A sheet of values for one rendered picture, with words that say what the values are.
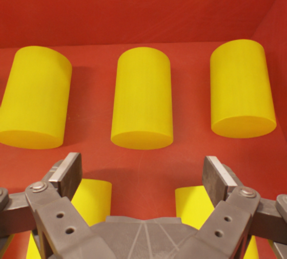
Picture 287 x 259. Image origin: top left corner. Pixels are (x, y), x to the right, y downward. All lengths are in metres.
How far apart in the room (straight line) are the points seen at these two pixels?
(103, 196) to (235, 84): 0.18
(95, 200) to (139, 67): 0.14
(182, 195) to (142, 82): 0.12
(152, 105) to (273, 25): 0.22
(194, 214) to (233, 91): 0.13
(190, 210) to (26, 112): 0.18
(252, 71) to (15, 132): 0.26
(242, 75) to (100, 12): 0.20
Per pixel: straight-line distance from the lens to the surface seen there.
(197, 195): 0.20
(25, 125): 0.23
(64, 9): 0.32
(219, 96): 0.25
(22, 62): 0.27
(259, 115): 0.24
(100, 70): 0.32
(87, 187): 0.19
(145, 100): 0.21
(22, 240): 0.28
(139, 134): 0.21
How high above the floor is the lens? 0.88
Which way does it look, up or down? 65 degrees down
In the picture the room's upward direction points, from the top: 4 degrees clockwise
